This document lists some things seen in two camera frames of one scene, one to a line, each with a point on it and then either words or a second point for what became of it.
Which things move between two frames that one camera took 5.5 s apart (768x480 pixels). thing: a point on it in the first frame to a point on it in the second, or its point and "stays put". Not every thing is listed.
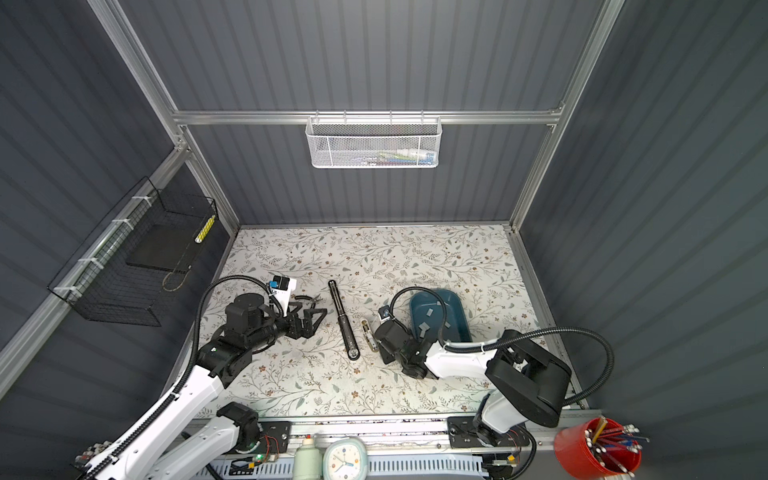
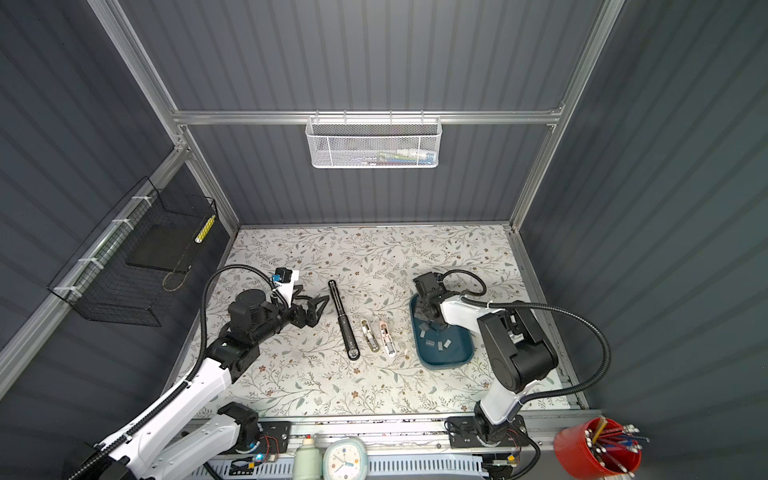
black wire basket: x=124 y=269 stays put
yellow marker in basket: x=205 y=229 stays put
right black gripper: x=386 y=357 to x=419 y=312
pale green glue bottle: x=308 y=461 stays put
